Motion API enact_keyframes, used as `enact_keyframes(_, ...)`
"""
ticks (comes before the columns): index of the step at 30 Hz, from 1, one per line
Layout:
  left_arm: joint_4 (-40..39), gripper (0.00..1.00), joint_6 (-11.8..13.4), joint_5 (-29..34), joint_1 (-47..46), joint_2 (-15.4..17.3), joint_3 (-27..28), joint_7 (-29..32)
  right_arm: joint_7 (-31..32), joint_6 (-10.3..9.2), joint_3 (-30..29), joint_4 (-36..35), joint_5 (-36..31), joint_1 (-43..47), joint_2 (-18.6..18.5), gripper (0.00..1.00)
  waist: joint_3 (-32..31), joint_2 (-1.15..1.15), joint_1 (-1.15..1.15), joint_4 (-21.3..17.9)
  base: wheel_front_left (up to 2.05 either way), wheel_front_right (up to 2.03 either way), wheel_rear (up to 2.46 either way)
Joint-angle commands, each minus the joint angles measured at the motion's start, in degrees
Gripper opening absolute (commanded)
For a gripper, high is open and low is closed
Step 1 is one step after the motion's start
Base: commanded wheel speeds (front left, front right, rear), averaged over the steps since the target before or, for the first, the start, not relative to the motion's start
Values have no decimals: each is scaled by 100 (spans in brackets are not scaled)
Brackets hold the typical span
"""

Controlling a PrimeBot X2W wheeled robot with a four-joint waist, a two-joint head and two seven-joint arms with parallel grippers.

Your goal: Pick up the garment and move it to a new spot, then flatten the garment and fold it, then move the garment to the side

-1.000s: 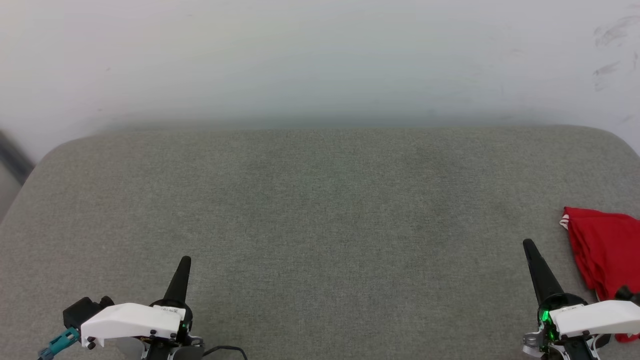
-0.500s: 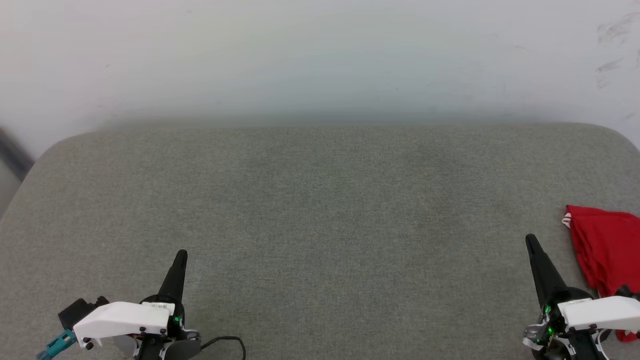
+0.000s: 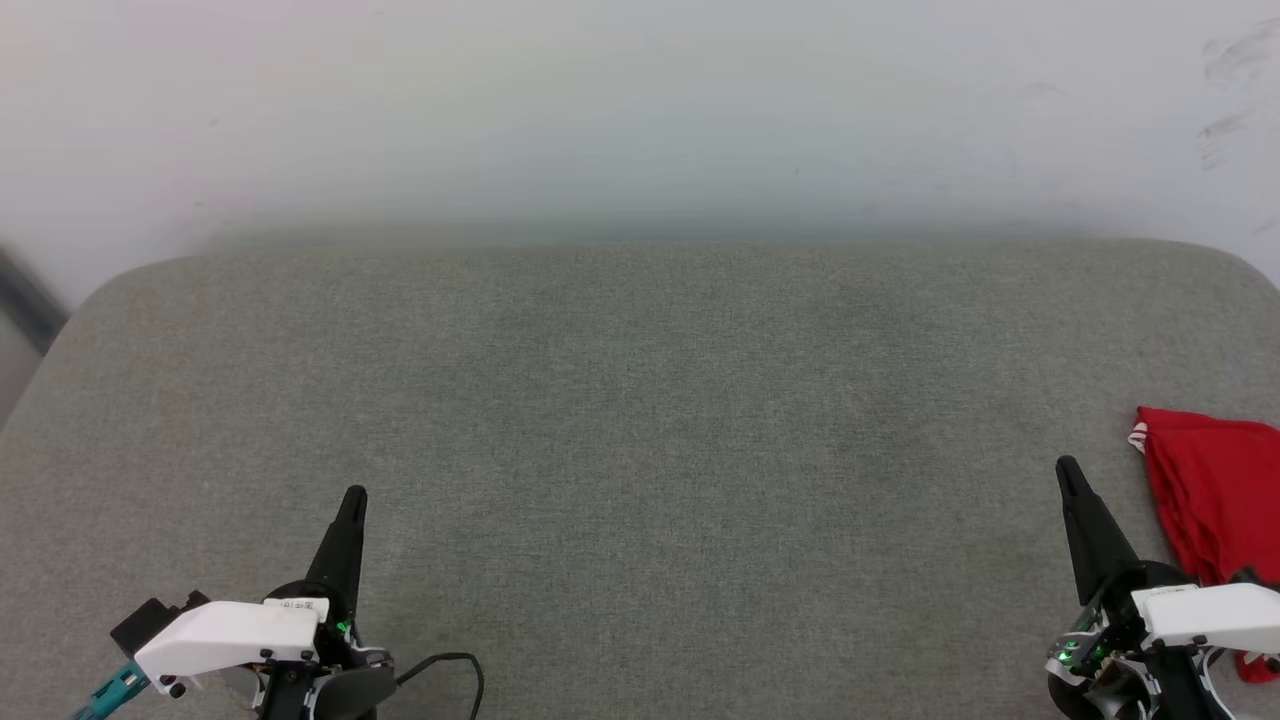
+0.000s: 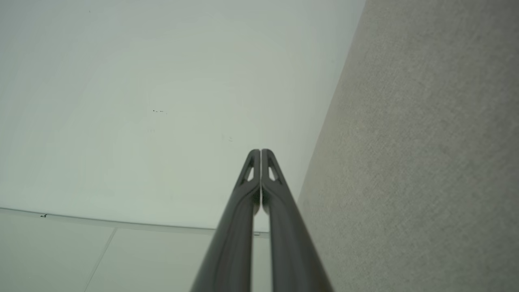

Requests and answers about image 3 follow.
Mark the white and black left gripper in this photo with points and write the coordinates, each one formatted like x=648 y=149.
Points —
x=250 y=640

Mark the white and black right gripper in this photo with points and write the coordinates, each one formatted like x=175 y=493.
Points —
x=1170 y=630

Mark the red garment with white sleeves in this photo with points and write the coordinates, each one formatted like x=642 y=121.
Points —
x=1215 y=500

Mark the grey fabric sofa cushion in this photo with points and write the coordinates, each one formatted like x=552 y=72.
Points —
x=640 y=450

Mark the dark baseboard strip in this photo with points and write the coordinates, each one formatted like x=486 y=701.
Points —
x=25 y=295

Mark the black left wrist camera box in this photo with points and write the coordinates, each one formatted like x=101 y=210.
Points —
x=155 y=620

